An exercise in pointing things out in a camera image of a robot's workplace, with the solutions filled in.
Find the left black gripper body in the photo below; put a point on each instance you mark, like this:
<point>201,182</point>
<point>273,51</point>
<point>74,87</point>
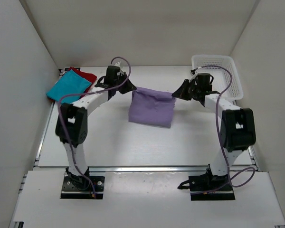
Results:
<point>122,77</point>

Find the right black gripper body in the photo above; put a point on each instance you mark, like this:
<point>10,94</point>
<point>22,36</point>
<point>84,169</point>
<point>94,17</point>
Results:
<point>195,90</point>

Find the red t-shirt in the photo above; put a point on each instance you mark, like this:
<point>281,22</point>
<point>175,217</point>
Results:
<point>88,76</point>

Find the lavender t-shirt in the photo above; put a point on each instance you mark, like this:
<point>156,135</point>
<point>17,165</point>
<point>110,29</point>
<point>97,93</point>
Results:
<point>151,107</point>

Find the teal t-shirt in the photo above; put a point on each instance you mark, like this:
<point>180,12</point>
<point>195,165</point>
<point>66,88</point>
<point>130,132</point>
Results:
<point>69,83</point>

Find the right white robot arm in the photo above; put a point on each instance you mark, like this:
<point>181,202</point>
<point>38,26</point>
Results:
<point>235,126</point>

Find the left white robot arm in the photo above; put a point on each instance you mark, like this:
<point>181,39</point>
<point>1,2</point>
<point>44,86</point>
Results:
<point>72,123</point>

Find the white plastic laundry basket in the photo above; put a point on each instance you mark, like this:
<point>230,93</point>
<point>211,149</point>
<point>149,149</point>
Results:
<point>224,71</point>

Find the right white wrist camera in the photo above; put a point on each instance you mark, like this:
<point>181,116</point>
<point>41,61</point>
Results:
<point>194,73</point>

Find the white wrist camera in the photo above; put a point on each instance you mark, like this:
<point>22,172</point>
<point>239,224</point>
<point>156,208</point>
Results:
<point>118,64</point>
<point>194,73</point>

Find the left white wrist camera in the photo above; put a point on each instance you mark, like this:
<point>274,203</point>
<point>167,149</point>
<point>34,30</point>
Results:
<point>118,64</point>

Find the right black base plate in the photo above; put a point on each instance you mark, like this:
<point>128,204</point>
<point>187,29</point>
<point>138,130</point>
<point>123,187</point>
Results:
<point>208,187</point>

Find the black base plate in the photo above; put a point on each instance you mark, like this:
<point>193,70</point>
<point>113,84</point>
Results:
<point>69,190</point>
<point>208,187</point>

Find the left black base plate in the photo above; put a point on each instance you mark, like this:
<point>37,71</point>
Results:
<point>69,190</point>

